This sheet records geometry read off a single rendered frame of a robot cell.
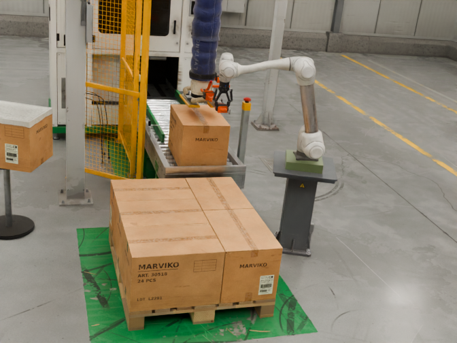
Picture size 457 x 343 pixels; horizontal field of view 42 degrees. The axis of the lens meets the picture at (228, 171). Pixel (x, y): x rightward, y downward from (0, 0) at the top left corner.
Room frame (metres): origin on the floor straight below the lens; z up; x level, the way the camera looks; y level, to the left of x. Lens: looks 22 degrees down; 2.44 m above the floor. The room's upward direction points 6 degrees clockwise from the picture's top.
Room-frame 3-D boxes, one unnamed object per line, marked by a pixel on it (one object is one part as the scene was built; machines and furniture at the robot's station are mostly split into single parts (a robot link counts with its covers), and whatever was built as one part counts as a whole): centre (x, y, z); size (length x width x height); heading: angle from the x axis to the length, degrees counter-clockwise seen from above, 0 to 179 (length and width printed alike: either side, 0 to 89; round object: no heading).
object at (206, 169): (4.62, 0.19, 0.58); 0.70 x 0.03 x 0.06; 109
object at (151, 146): (5.62, 0.87, 0.50); 2.31 x 0.05 x 0.19; 19
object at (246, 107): (5.32, -0.10, 0.50); 0.07 x 0.07 x 1.00; 19
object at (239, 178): (4.62, 0.19, 0.47); 0.70 x 0.03 x 0.15; 109
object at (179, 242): (3.88, 0.25, 0.34); 1.20 x 1.00 x 0.40; 19
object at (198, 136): (4.95, 0.30, 0.75); 0.60 x 0.40 x 0.40; 17
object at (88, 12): (5.03, 1.29, 1.62); 0.20 x 0.05 x 0.30; 19
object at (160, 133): (5.98, 0.93, 0.60); 1.60 x 0.10 x 0.09; 19
